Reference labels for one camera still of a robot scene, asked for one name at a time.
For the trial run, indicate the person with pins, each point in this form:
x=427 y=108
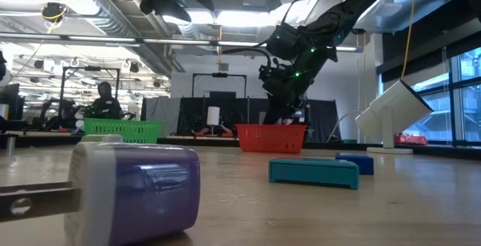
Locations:
x=106 y=105

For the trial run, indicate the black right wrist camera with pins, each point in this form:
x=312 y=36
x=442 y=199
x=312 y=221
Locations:
x=270 y=73

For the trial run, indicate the black curtain backdrop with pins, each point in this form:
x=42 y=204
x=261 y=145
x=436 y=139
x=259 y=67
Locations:
x=240 y=110

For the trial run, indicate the white cylinder lamp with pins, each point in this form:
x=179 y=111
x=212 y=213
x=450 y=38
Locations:
x=213 y=116

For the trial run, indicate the red plastic basket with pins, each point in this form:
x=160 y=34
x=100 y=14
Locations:
x=270 y=138

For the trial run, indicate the silver ventilation duct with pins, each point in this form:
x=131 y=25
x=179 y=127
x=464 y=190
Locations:
x=112 y=20

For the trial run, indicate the long linear light fixture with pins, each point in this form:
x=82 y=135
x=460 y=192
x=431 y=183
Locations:
x=101 y=39

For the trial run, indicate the black gantry frame with camera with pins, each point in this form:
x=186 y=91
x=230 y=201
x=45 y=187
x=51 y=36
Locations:
x=219 y=75

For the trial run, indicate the teal rectangular box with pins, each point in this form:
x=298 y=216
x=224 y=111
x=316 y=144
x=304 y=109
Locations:
x=312 y=172

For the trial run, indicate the blue rectangular box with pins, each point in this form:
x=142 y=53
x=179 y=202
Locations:
x=364 y=165

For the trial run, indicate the green plastic basket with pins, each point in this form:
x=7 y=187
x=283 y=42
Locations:
x=124 y=130

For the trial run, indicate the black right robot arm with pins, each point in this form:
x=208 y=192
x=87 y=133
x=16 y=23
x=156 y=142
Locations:
x=357 y=3

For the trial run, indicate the black aluminium table frame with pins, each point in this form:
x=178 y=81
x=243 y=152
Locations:
x=330 y=145

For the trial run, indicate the grey cloth backdrop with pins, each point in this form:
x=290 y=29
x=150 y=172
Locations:
x=161 y=114

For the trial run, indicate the small purple wall charger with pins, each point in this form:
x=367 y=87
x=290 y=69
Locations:
x=150 y=189

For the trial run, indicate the red box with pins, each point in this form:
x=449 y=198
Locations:
x=409 y=140

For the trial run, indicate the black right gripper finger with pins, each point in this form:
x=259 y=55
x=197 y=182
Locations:
x=273 y=116
x=298 y=116

